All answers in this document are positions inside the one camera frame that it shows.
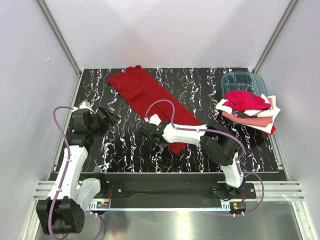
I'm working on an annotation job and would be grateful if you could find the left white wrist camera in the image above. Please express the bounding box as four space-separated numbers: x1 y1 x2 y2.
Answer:
72 100 91 112

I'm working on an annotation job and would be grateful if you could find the crimson t-shirt on pile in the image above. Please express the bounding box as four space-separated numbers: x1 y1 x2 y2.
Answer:
222 89 272 112

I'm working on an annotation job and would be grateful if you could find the left connector box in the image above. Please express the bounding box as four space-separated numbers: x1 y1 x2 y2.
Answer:
96 200 111 209

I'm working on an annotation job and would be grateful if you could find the right aluminium frame post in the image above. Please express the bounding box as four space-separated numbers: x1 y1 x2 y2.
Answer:
252 0 300 74

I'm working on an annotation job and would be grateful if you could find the clear blue plastic bin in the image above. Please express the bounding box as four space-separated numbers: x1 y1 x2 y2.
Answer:
221 71 268 98

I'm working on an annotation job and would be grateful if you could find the left aluminium frame post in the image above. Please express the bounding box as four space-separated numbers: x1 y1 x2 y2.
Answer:
35 0 82 77

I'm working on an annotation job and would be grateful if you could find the red t-shirt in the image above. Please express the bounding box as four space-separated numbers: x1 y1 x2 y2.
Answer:
107 65 203 154

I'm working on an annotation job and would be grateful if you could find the connector box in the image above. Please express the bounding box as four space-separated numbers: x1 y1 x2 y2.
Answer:
230 201 247 214
96 200 111 209

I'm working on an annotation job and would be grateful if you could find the right connector box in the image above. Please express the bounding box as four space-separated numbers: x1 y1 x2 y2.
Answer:
230 201 247 214

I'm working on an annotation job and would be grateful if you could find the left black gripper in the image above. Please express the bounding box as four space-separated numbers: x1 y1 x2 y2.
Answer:
88 105 120 139

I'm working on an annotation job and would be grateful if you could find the front aluminium rail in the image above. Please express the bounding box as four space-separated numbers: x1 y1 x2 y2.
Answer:
33 181 304 201

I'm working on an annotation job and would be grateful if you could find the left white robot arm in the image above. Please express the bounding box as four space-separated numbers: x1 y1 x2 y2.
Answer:
36 103 119 240

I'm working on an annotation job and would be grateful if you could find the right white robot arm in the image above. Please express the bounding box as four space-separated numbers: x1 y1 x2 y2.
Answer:
139 121 246 199

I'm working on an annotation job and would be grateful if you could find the aluminium frame post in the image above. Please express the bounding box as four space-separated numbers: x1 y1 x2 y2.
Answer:
252 0 300 74
35 0 82 77

